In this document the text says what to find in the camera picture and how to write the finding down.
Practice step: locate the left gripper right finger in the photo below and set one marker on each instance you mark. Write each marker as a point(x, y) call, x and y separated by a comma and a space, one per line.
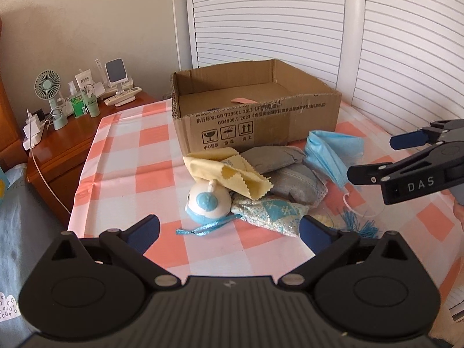
point(331, 247)

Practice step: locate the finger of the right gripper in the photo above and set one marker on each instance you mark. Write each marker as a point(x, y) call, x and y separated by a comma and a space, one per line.
point(409, 140)
point(369, 174)

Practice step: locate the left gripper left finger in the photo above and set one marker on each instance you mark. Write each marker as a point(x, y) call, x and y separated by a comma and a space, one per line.
point(127, 249)

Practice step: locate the cream ring blue tassel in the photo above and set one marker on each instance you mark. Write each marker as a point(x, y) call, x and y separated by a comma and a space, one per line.
point(350, 222)

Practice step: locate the blue surgical face mask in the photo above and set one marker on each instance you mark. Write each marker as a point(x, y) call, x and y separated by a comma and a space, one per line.
point(331, 154)

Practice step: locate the blue patterned sachet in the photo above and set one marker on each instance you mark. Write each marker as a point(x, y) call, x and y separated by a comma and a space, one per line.
point(272, 213)

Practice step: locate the grey mesh fabric pouch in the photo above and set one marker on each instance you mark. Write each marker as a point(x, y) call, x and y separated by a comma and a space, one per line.
point(298, 183)

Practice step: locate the blue white plush toy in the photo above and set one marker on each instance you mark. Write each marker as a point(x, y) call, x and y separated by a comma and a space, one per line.
point(209, 206)

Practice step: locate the yellow cleaning cloth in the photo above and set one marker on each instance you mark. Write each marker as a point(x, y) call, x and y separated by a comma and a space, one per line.
point(229, 169)

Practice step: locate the pink checkered tablecloth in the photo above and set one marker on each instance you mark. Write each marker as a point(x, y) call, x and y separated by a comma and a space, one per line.
point(135, 168)

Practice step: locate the white louvered closet door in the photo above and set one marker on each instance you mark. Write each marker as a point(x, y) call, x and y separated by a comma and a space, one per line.
point(399, 62)

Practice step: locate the blue bed sheet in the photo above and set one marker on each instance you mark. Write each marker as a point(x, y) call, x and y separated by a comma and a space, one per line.
point(27, 228)

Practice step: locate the wooden nightstand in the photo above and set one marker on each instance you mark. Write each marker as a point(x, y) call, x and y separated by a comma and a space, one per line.
point(55, 166)

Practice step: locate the brown cardboard box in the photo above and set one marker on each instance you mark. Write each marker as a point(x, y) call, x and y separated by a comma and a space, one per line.
point(249, 103)

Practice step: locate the green sanitizer bottle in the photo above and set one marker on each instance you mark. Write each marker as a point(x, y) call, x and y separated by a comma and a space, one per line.
point(78, 105)

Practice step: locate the green tube bottle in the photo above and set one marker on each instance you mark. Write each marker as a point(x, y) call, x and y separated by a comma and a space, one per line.
point(91, 104)

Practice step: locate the white remote control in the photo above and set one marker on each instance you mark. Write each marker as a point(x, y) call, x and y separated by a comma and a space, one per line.
point(127, 96)

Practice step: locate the wooden bed headboard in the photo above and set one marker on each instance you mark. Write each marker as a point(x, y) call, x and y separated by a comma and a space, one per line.
point(12, 152)

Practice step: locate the white power strip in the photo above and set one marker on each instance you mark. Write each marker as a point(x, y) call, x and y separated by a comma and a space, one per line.
point(33, 130)

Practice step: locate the phone on white stand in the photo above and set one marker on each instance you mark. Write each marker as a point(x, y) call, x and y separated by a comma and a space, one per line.
point(117, 74)

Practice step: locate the white cream tube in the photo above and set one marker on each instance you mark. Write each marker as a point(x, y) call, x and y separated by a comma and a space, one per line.
point(84, 78)

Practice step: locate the green desk fan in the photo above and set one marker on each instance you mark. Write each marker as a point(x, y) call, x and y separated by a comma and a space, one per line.
point(47, 87)

